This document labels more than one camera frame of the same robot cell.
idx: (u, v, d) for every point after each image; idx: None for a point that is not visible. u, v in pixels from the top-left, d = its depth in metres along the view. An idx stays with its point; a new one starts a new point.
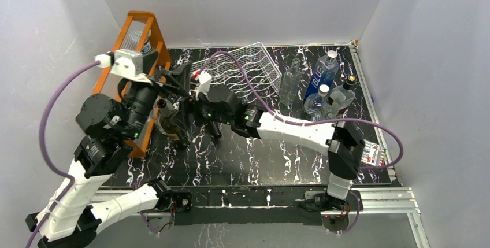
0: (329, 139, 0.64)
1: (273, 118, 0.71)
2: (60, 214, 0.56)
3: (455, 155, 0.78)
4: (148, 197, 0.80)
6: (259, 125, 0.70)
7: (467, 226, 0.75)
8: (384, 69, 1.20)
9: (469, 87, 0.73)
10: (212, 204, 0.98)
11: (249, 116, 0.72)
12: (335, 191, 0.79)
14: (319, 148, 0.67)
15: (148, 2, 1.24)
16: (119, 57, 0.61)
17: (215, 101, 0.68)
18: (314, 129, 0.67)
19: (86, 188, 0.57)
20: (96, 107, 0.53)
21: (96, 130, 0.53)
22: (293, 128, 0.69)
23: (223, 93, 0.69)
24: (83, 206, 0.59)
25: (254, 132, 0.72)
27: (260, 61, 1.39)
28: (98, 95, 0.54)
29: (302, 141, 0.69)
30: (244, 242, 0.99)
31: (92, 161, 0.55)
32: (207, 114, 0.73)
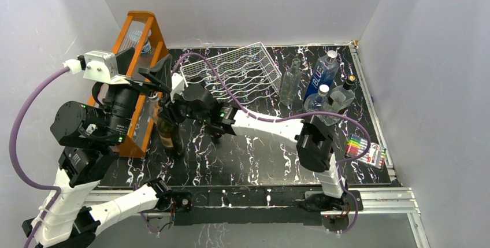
0: (299, 134, 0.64)
1: (246, 115, 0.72)
2: (51, 223, 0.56)
3: (455, 155, 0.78)
4: (146, 199, 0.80)
6: (233, 122, 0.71)
7: (467, 226, 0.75)
8: (384, 69, 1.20)
9: (470, 87, 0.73)
10: (212, 204, 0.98)
11: (225, 114, 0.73)
12: (331, 190, 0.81)
14: (290, 144, 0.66)
15: (148, 2, 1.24)
16: (90, 60, 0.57)
17: (190, 100, 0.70)
18: (284, 125, 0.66)
19: (75, 195, 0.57)
20: (69, 117, 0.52)
21: (73, 141, 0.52)
22: (264, 124, 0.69)
23: (198, 91, 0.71)
24: (74, 211, 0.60)
25: (230, 130, 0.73)
27: (260, 61, 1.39)
28: (71, 102, 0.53)
29: (274, 137, 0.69)
30: (245, 242, 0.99)
31: (75, 170, 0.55)
32: (186, 115, 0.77)
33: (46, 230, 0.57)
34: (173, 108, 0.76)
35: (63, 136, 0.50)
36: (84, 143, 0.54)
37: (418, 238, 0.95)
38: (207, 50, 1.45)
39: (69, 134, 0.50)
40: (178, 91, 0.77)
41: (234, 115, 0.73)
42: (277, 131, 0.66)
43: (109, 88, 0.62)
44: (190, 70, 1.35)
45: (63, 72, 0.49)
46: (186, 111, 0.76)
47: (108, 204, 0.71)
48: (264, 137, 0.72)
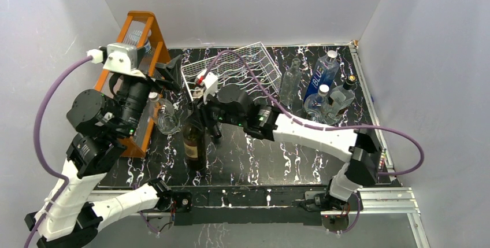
0: (352, 146, 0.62)
1: (290, 120, 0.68)
2: (55, 215, 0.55)
3: (455, 155, 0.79)
4: (147, 197, 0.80)
6: (276, 127, 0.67)
7: (467, 226, 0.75)
8: (384, 69, 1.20)
9: (470, 87, 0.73)
10: (212, 204, 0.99)
11: (264, 117, 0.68)
12: (338, 193, 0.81)
14: (339, 155, 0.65)
15: (148, 2, 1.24)
16: (112, 51, 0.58)
17: (227, 102, 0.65)
18: (335, 134, 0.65)
19: (81, 187, 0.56)
20: (88, 103, 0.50)
21: (88, 129, 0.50)
22: (312, 132, 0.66)
23: (234, 93, 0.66)
24: (80, 204, 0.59)
25: (270, 134, 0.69)
27: (260, 61, 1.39)
28: (91, 91, 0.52)
29: (321, 146, 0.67)
30: (245, 242, 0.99)
31: (84, 160, 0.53)
32: (218, 118, 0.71)
33: (50, 222, 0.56)
34: (204, 110, 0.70)
35: (80, 122, 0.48)
36: (97, 132, 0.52)
37: (418, 237, 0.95)
38: (207, 50, 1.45)
39: (86, 121, 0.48)
40: (210, 91, 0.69)
41: (275, 121, 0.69)
42: (327, 141, 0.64)
43: (124, 81, 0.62)
44: (190, 70, 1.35)
45: (86, 60, 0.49)
46: (219, 114, 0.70)
47: (112, 202, 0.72)
48: (307, 145, 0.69)
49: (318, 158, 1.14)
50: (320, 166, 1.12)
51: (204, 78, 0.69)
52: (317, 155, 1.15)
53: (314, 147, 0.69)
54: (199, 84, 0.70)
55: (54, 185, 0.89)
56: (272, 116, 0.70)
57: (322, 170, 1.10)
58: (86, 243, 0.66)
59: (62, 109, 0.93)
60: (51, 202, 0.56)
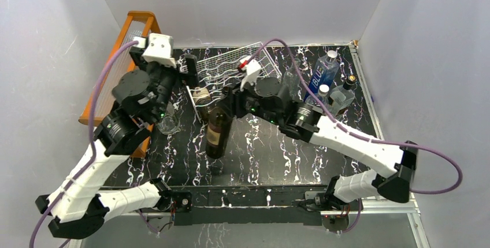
0: (398, 163, 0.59)
1: (333, 125, 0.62)
2: (75, 194, 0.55)
3: (455, 155, 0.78)
4: (151, 194, 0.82)
6: (318, 130, 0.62)
7: (468, 226, 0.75)
8: (384, 69, 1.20)
9: (469, 87, 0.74)
10: (212, 204, 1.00)
11: (305, 117, 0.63)
12: (345, 195, 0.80)
14: (379, 169, 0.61)
15: (148, 3, 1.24)
16: (153, 39, 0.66)
17: (266, 96, 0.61)
18: (380, 148, 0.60)
19: (104, 167, 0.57)
20: (134, 82, 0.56)
21: (130, 104, 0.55)
22: (356, 141, 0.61)
23: (274, 87, 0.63)
24: (97, 187, 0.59)
25: (307, 136, 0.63)
27: (260, 62, 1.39)
28: (136, 71, 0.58)
29: (360, 157, 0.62)
30: (245, 242, 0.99)
31: (114, 139, 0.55)
32: (251, 108, 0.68)
33: (67, 202, 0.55)
34: (238, 97, 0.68)
35: (127, 97, 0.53)
36: (136, 109, 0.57)
37: (418, 238, 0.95)
38: (207, 50, 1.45)
39: (134, 95, 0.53)
40: (250, 79, 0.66)
41: (316, 122, 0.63)
42: (372, 154, 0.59)
43: (155, 69, 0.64)
44: None
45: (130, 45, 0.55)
46: (253, 104, 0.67)
47: (119, 194, 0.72)
48: (344, 151, 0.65)
49: (318, 158, 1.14)
50: (320, 166, 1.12)
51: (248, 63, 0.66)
52: (318, 155, 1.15)
53: (351, 155, 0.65)
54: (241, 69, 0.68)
55: (54, 185, 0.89)
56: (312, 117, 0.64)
57: (322, 170, 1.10)
58: (89, 233, 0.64)
59: (62, 109, 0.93)
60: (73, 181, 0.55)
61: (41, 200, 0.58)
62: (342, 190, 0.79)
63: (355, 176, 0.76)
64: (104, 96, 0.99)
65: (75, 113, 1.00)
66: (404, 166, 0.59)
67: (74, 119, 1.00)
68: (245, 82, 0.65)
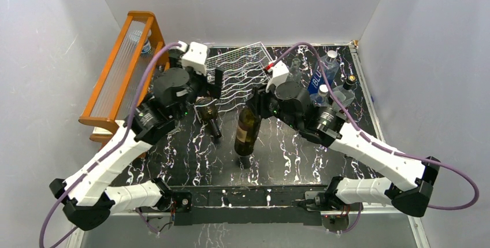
0: (419, 178, 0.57)
1: (356, 133, 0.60)
2: (98, 177, 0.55)
3: (456, 155, 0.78)
4: (153, 192, 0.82)
6: (340, 137, 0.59)
7: (468, 226, 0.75)
8: (384, 69, 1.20)
9: (469, 87, 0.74)
10: (212, 204, 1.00)
11: (327, 123, 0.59)
12: (349, 199, 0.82)
14: (397, 182, 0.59)
15: (148, 2, 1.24)
16: (193, 45, 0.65)
17: (285, 99, 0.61)
18: (402, 162, 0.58)
19: (129, 155, 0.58)
20: (175, 76, 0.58)
21: (169, 96, 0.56)
22: (378, 152, 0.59)
23: (293, 91, 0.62)
24: (115, 174, 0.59)
25: (329, 140, 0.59)
27: (260, 61, 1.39)
28: (176, 69, 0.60)
29: (380, 168, 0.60)
30: (245, 242, 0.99)
31: (145, 126, 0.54)
32: (274, 111, 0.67)
33: (88, 184, 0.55)
34: (263, 99, 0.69)
35: (170, 88, 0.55)
36: (171, 102, 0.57)
37: (418, 238, 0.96)
38: (207, 50, 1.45)
39: (177, 86, 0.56)
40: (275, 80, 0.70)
41: (338, 130, 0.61)
42: (394, 167, 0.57)
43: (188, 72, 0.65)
44: None
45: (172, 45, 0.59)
46: (275, 107, 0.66)
47: (123, 189, 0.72)
48: (363, 160, 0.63)
49: (318, 158, 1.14)
50: (320, 166, 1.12)
51: (274, 67, 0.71)
52: (317, 155, 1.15)
53: (368, 165, 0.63)
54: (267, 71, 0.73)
55: None
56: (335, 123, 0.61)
57: (322, 170, 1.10)
58: (90, 227, 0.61)
59: (62, 109, 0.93)
60: (97, 163, 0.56)
61: (55, 182, 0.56)
62: (346, 192, 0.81)
63: (364, 180, 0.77)
64: (104, 97, 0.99)
65: (75, 113, 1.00)
66: (424, 181, 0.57)
67: (74, 119, 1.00)
68: (271, 84, 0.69)
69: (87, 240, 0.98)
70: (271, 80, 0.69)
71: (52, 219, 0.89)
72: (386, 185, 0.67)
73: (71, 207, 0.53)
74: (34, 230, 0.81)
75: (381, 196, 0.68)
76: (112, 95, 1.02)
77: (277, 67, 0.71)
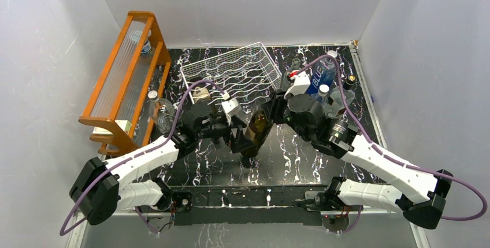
0: (431, 191, 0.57)
1: (368, 145, 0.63)
2: (140, 165, 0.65)
3: (456, 155, 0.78)
4: (155, 190, 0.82)
6: (352, 149, 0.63)
7: (468, 226, 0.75)
8: (384, 69, 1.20)
9: (468, 87, 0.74)
10: (212, 204, 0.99)
11: (339, 134, 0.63)
12: (351, 201, 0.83)
14: (410, 195, 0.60)
15: (148, 3, 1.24)
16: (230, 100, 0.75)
17: (299, 111, 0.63)
18: (414, 174, 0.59)
19: (164, 158, 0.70)
20: (201, 108, 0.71)
21: (196, 124, 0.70)
22: (390, 165, 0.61)
23: (306, 103, 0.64)
24: (145, 171, 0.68)
25: (341, 152, 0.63)
27: (260, 61, 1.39)
28: (203, 103, 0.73)
29: (392, 181, 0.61)
30: (245, 242, 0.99)
31: (179, 142, 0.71)
32: (288, 118, 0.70)
33: (130, 167, 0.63)
34: (279, 103, 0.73)
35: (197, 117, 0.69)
36: (197, 128, 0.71)
37: (418, 237, 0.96)
38: (207, 50, 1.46)
39: (203, 116, 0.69)
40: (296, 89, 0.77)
41: (351, 141, 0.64)
42: (405, 179, 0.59)
43: (222, 119, 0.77)
44: (190, 70, 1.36)
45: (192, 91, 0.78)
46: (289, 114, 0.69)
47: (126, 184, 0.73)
48: (376, 173, 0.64)
49: (318, 158, 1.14)
50: (320, 166, 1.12)
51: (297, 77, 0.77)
52: (318, 155, 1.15)
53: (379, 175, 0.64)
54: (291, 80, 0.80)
55: (53, 185, 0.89)
56: (348, 134, 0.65)
57: (322, 170, 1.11)
58: (94, 220, 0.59)
59: (62, 109, 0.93)
60: (142, 154, 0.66)
61: (95, 159, 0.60)
62: (349, 194, 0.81)
63: (370, 185, 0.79)
64: (104, 96, 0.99)
65: (75, 113, 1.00)
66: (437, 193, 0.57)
67: (75, 119, 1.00)
68: (289, 91, 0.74)
69: (87, 240, 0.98)
70: (292, 87, 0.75)
71: (52, 219, 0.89)
72: (397, 194, 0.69)
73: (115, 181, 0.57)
74: (34, 230, 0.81)
75: (389, 203, 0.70)
76: (112, 94, 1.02)
77: (299, 77, 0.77)
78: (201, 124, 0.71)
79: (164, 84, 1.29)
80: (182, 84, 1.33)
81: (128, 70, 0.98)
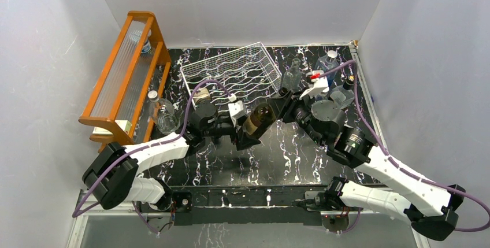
0: (445, 206, 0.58)
1: (384, 158, 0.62)
2: (156, 153, 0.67)
3: (456, 155, 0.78)
4: (157, 187, 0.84)
6: (368, 160, 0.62)
7: (470, 225, 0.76)
8: (384, 69, 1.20)
9: (469, 87, 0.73)
10: (212, 204, 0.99)
11: (356, 145, 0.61)
12: (353, 203, 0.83)
14: (423, 208, 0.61)
15: (149, 3, 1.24)
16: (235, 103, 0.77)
17: (324, 120, 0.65)
18: (429, 188, 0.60)
19: (175, 151, 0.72)
20: (207, 108, 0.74)
21: (203, 124, 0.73)
22: (407, 178, 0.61)
23: (330, 112, 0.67)
24: (158, 162, 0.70)
25: (357, 162, 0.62)
27: (260, 61, 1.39)
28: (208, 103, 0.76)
29: (406, 193, 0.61)
30: (245, 242, 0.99)
31: (189, 140, 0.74)
32: (301, 121, 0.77)
33: (147, 154, 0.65)
34: (293, 105, 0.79)
35: (204, 118, 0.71)
36: (204, 128, 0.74)
37: (418, 237, 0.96)
38: (207, 50, 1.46)
39: (208, 116, 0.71)
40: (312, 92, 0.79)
41: (368, 152, 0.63)
42: (420, 193, 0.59)
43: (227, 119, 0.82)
44: (190, 70, 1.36)
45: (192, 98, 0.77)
46: (304, 117, 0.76)
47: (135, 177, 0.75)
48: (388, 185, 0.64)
49: (318, 158, 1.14)
50: (320, 166, 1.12)
51: (319, 78, 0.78)
52: (318, 155, 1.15)
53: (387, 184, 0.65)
54: (311, 81, 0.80)
55: (52, 185, 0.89)
56: (364, 145, 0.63)
57: (322, 170, 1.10)
58: (105, 204, 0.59)
59: (62, 110, 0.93)
60: (158, 143, 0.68)
61: (114, 143, 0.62)
62: (352, 197, 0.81)
63: (375, 190, 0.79)
64: (104, 96, 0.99)
65: (75, 113, 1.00)
66: (450, 209, 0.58)
67: (75, 119, 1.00)
68: (306, 93, 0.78)
69: (87, 240, 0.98)
70: (312, 88, 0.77)
71: (52, 218, 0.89)
72: (405, 204, 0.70)
73: (133, 164, 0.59)
74: (34, 230, 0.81)
75: (397, 212, 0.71)
76: (112, 94, 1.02)
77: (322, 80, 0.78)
78: (208, 123, 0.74)
79: (164, 84, 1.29)
80: (182, 84, 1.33)
81: (128, 70, 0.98)
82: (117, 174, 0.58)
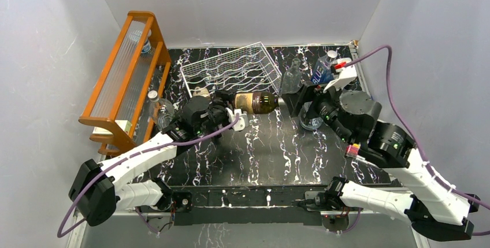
0: (466, 218, 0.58)
1: (422, 163, 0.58)
2: (136, 165, 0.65)
3: (456, 156, 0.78)
4: (154, 190, 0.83)
6: (408, 166, 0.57)
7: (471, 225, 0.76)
8: (384, 69, 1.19)
9: (470, 87, 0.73)
10: (212, 204, 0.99)
11: (397, 146, 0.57)
12: (353, 203, 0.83)
14: (442, 216, 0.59)
15: (149, 2, 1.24)
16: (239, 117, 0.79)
17: (356, 112, 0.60)
18: (454, 199, 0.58)
19: (161, 155, 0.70)
20: (199, 103, 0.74)
21: (196, 118, 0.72)
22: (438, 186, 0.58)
23: (363, 104, 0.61)
24: (141, 169, 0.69)
25: (394, 163, 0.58)
27: (260, 61, 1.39)
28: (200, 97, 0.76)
29: (430, 200, 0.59)
30: (244, 242, 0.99)
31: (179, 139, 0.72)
32: (325, 115, 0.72)
33: (126, 168, 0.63)
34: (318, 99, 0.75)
35: (196, 112, 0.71)
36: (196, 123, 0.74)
37: (418, 237, 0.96)
38: (207, 50, 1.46)
39: (201, 110, 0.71)
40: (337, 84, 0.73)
41: (406, 156, 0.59)
42: (448, 202, 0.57)
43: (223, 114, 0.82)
44: (190, 70, 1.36)
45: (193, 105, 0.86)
46: (328, 112, 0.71)
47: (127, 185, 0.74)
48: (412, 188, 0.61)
49: (318, 158, 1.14)
50: (320, 166, 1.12)
51: (345, 68, 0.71)
52: (318, 155, 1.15)
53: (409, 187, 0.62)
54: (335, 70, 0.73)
55: (52, 185, 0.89)
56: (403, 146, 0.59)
57: (322, 170, 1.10)
58: (92, 221, 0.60)
59: (62, 109, 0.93)
60: (138, 154, 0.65)
61: (90, 162, 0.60)
62: (353, 197, 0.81)
63: (375, 191, 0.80)
64: (104, 96, 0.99)
65: (75, 112, 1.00)
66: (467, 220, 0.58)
67: (75, 119, 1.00)
68: (331, 86, 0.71)
69: (86, 240, 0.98)
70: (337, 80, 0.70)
71: (52, 218, 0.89)
72: (405, 204, 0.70)
73: (110, 183, 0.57)
74: (34, 230, 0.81)
75: (397, 212, 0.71)
76: (113, 94, 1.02)
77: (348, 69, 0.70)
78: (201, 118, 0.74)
79: (164, 84, 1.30)
80: (182, 84, 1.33)
81: (128, 70, 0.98)
82: (93, 196, 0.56)
